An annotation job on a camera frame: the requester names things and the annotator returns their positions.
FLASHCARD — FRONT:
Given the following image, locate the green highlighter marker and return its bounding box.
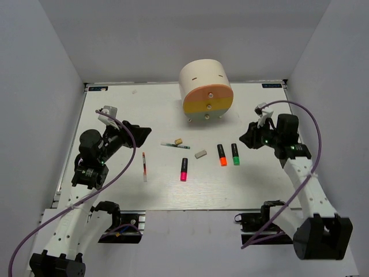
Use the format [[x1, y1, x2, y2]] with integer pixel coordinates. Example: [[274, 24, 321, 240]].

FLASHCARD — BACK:
[[231, 143, 240, 166]]

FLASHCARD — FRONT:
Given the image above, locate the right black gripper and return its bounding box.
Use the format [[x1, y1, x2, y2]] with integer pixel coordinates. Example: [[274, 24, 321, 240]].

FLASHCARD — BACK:
[[239, 118, 282, 149]]

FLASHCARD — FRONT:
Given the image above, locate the grey white eraser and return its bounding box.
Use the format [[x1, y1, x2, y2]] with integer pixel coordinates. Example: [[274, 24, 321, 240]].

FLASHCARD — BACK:
[[194, 150, 207, 159]]

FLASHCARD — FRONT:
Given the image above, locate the orange top drawer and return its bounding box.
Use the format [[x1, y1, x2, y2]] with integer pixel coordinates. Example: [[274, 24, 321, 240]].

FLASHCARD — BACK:
[[183, 84, 234, 102]]

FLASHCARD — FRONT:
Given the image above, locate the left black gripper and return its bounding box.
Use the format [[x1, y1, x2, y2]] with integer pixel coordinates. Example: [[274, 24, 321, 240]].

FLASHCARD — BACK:
[[99, 119, 152, 163]]

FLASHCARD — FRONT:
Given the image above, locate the left blue table label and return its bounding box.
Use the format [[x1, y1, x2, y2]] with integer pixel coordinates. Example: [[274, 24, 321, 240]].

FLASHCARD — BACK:
[[88, 86, 108, 92]]

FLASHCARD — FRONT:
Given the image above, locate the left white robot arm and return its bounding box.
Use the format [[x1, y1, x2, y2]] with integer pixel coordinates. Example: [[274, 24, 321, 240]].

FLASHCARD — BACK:
[[29, 119, 152, 276]]

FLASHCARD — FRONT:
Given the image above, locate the right blue table label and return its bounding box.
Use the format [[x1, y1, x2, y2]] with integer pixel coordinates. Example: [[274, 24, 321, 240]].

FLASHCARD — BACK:
[[262, 83, 283, 88]]

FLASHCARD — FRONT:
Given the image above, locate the green clear pen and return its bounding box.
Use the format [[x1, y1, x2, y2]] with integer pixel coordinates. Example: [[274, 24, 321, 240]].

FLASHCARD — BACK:
[[160, 142, 191, 149]]

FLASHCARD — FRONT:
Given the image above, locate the orange clear pen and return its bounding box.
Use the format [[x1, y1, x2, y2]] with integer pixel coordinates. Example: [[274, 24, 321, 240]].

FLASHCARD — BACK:
[[142, 152, 147, 182]]

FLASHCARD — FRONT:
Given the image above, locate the yellow middle drawer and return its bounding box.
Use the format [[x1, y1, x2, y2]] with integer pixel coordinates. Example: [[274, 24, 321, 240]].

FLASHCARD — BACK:
[[183, 97, 233, 113]]

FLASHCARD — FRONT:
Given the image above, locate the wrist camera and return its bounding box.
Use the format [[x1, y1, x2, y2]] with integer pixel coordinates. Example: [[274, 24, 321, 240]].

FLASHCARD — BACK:
[[95, 106, 122, 130], [255, 103, 274, 128]]

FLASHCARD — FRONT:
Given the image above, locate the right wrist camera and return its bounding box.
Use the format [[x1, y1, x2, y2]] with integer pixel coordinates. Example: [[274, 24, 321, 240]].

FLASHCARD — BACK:
[[255, 103, 274, 128]]

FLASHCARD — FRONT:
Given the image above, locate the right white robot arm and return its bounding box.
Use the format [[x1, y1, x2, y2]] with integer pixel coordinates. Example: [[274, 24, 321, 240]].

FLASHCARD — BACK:
[[239, 114, 353, 260]]

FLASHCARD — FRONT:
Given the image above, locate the orange highlighter marker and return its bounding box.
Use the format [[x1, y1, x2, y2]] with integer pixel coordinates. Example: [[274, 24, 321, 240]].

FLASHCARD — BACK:
[[217, 144, 227, 166]]

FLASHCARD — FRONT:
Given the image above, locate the cream cylindrical drawer organizer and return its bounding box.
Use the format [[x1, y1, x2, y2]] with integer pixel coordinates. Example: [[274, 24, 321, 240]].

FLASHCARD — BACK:
[[179, 59, 232, 113]]

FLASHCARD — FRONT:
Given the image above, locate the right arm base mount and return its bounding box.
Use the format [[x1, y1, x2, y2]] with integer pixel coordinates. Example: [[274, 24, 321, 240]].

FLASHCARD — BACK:
[[234, 200, 292, 245]]

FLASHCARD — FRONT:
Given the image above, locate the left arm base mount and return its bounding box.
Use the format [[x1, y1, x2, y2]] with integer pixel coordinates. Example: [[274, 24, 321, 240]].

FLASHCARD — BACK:
[[91, 201, 146, 244]]

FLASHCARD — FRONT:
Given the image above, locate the pink highlighter marker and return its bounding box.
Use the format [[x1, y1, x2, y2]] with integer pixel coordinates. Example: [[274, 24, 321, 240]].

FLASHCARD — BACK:
[[180, 158, 188, 182]]

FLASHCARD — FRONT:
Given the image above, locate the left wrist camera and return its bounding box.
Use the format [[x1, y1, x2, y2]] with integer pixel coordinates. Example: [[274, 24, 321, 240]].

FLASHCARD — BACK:
[[95, 106, 122, 130]]

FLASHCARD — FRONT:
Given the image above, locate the blue table label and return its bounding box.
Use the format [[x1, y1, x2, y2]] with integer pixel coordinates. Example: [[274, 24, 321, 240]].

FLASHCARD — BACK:
[[262, 83, 283, 88], [88, 86, 108, 92]]

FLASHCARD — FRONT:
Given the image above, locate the small tan eraser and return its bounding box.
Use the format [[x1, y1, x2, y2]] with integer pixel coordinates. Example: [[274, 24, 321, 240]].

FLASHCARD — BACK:
[[175, 138, 183, 145]]

